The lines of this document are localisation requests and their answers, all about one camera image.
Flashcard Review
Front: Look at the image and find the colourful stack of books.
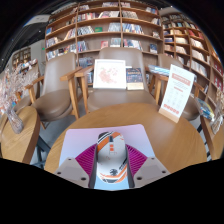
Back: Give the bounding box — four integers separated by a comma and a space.
196, 97, 216, 122

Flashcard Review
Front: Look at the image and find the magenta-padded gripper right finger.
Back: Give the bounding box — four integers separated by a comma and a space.
125, 143, 171, 189

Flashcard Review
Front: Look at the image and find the distant wooden shelf unit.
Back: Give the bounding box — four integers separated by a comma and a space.
12, 46, 33, 69

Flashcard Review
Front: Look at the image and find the white framed floral picture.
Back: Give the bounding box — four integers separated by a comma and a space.
92, 58, 127, 90

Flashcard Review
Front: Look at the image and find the white sign in wooden base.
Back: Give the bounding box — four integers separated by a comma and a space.
158, 63, 195, 124

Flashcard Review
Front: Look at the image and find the round wooden side table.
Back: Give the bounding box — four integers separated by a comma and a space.
0, 105, 42, 165
199, 114, 224, 161

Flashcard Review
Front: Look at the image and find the dark blue book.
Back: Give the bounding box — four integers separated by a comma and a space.
125, 67, 145, 91

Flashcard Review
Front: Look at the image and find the pastel blue-pink mouse pad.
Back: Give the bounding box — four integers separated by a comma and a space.
59, 124, 156, 191

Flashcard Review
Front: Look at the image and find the white and orange computer mouse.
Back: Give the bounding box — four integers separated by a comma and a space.
95, 130, 129, 184

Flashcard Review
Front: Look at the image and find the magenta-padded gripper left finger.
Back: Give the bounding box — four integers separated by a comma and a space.
54, 143, 99, 189

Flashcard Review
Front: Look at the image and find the light blue book stack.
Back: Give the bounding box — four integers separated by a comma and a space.
147, 64, 171, 77

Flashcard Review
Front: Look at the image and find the large wooden bookshelf unit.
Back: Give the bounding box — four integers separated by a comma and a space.
44, 0, 164, 64

